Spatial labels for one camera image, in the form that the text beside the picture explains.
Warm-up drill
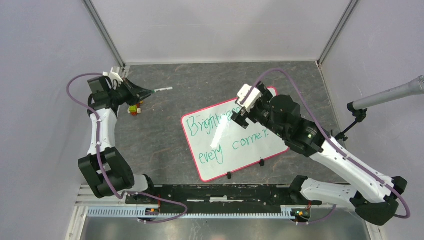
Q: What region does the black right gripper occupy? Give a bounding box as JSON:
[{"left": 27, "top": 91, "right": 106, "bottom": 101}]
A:
[{"left": 230, "top": 80, "right": 287, "bottom": 138}]

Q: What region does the colourful toy block car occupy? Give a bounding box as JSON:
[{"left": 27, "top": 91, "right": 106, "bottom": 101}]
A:
[{"left": 127, "top": 101, "right": 143, "bottom": 117}]

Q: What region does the pink framed whiteboard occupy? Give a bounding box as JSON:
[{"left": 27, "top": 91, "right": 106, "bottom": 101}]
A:
[{"left": 180, "top": 98, "right": 289, "bottom": 182}]

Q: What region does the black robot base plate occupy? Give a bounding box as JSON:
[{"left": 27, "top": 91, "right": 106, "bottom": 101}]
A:
[{"left": 125, "top": 184, "right": 322, "bottom": 214}]

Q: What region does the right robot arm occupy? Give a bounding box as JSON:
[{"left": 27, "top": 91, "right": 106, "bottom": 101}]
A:
[{"left": 231, "top": 83, "right": 408, "bottom": 226}]

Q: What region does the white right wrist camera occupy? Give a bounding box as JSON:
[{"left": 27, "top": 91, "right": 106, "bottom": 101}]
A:
[{"left": 236, "top": 84, "right": 263, "bottom": 113}]

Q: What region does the aluminium front frame rail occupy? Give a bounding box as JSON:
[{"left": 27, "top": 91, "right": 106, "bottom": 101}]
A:
[{"left": 74, "top": 184, "right": 377, "bottom": 209}]

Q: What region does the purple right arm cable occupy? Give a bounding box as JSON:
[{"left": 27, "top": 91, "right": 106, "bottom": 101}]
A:
[{"left": 241, "top": 68, "right": 412, "bottom": 226}]

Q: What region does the white slotted cable duct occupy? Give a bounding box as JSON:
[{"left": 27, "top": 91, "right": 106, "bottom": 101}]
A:
[{"left": 87, "top": 206, "right": 295, "bottom": 220}]

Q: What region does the green capped whiteboard marker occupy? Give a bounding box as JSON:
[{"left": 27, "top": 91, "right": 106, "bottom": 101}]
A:
[{"left": 152, "top": 86, "right": 174, "bottom": 93}]

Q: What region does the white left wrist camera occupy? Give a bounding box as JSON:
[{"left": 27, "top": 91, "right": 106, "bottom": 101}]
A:
[{"left": 102, "top": 66, "right": 124, "bottom": 84}]

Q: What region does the grey microphone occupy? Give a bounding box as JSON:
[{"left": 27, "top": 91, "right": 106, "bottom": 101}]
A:
[{"left": 347, "top": 75, "right": 424, "bottom": 113}]

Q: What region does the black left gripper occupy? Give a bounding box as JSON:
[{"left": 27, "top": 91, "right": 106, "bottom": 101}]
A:
[{"left": 108, "top": 77, "right": 153, "bottom": 107}]

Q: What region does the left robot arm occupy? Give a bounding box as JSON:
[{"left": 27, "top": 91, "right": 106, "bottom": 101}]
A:
[{"left": 78, "top": 72, "right": 153, "bottom": 199}]

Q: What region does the black microphone tripod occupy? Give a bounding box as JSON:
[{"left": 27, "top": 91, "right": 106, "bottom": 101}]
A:
[{"left": 335, "top": 108, "right": 368, "bottom": 142}]

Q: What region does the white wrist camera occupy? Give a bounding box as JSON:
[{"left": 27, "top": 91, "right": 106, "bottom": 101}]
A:
[
  {"left": 102, "top": 66, "right": 124, "bottom": 84},
  {"left": 236, "top": 84, "right": 263, "bottom": 113}
]

